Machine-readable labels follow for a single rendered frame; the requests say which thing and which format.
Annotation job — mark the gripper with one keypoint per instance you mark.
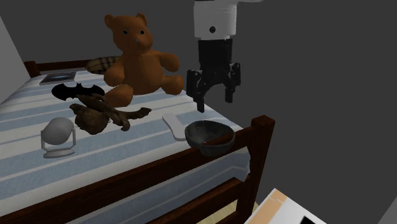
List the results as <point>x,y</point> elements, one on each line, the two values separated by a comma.
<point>215,56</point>

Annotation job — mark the dark grey bowl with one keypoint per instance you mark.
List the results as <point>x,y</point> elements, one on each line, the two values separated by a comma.
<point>207,136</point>

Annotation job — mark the brown teddy bear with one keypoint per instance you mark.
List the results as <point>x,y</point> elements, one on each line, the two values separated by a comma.
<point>139,68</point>

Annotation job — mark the wooden bed with striped bedding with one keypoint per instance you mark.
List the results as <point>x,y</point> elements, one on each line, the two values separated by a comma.
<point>124,149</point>

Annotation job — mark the plaid pillow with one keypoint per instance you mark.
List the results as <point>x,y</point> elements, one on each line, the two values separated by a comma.
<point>97,65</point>

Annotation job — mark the brown dragon figure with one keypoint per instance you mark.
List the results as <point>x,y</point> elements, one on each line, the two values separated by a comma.
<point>93,119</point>

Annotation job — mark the black bat shape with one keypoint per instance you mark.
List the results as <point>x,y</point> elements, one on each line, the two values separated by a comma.
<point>69,91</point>

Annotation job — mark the white box with tan patch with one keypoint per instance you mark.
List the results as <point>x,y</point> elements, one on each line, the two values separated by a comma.
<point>287,211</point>

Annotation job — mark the grey egg-shaped lamp on stand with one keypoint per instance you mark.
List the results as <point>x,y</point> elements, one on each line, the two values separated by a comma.
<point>58,131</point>

